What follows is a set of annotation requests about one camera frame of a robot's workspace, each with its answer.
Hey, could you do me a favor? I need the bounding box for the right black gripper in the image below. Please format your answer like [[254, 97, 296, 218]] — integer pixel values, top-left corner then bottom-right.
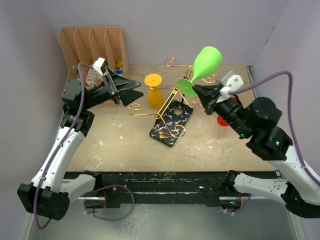
[[191, 84, 251, 138]]

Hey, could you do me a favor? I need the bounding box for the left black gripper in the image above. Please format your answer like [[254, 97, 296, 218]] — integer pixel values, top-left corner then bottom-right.
[[82, 66, 143, 110]]

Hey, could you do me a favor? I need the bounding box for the red plastic wine glass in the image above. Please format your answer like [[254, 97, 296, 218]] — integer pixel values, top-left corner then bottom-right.
[[216, 96, 238, 127]]

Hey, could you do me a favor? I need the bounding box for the green plastic wine glass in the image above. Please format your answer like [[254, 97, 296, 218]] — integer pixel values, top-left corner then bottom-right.
[[176, 46, 223, 97]]

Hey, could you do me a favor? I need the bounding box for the yellow plastic wine glass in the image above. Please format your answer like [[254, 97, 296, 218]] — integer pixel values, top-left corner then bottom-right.
[[144, 73, 164, 110]]

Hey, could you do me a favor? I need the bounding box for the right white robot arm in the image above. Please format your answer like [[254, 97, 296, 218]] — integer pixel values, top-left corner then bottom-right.
[[193, 84, 320, 219]]

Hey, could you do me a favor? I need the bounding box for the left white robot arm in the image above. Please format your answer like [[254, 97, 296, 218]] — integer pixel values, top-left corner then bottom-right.
[[17, 66, 144, 221]]

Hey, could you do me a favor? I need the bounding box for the black marble rack base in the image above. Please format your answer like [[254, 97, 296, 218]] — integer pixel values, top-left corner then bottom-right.
[[149, 100, 194, 147]]

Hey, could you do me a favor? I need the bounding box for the yellow small object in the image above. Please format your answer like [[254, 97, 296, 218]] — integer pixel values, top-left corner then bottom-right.
[[115, 59, 123, 69]]

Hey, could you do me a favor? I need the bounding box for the white printed packet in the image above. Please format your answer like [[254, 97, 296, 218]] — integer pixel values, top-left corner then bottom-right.
[[85, 68, 97, 87]]

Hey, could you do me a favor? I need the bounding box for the peach plastic desk organizer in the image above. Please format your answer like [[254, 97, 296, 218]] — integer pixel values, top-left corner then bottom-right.
[[58, 26, 129, 82]]

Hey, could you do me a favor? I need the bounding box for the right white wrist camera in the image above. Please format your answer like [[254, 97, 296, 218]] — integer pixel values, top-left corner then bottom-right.
[[216, 70, 244, 103]]

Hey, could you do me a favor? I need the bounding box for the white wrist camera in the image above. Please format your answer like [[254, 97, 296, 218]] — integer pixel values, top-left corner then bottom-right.
[[216, 70, 244, 103], [92, 57, 109, 77]]

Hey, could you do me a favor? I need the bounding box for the gold wire glass rack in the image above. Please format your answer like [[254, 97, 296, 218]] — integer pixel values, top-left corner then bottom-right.
[[128, 57, 216, 139]]

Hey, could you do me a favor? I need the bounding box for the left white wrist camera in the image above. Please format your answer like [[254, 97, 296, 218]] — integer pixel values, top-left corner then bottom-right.
[[92, 57, 109, 77]]

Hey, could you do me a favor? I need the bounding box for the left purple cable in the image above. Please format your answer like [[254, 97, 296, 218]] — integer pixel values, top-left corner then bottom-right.
[[32, 63, 96, 230]]

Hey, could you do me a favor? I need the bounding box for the black metal base frame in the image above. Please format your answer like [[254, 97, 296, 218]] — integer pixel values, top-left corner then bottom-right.
[[62, 170, 253, 210]]

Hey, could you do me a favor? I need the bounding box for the purple loop cable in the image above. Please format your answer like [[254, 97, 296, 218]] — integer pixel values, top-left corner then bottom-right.
[[83, 184, 137, 222]]

